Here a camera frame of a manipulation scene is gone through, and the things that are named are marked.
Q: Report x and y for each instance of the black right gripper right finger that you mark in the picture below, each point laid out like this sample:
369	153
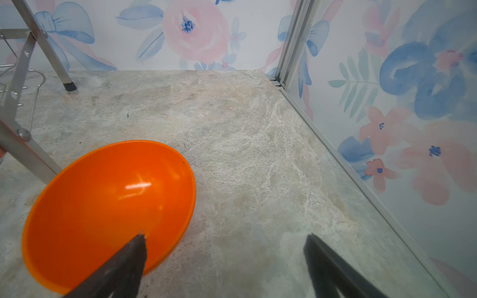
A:
332	276

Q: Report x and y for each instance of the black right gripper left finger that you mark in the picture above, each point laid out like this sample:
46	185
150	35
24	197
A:
119	277

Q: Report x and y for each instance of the orange plastic bowl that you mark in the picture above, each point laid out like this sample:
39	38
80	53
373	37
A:
99	203

